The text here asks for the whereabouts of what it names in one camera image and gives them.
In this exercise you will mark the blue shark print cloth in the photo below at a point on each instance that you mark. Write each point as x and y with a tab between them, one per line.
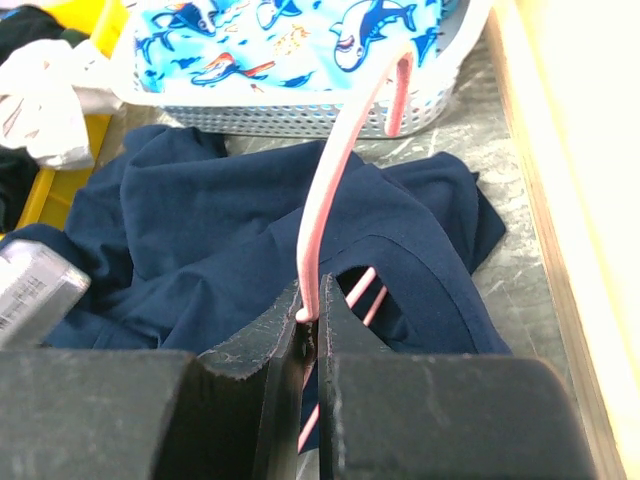
257	46

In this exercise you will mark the pink wire hanger front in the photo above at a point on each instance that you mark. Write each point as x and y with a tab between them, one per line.
336	152

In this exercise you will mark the black garment with blue print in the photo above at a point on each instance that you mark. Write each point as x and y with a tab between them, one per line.
19	27

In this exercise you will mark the wooden clothes rack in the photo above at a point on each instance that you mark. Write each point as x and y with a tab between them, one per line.
569	78

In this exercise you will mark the navy blue t shirt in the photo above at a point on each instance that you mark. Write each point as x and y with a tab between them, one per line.
185	245

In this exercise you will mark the yellow plastic bin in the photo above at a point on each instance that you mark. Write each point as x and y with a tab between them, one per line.
52	191

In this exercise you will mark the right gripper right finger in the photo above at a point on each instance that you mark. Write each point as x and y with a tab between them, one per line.
388	415

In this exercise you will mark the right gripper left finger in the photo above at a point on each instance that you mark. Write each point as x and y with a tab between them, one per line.
231	413

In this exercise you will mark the white plastic basket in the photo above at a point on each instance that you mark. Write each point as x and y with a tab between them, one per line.
295	113

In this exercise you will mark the white crumpled garment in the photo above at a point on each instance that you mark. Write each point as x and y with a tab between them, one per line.
48	87

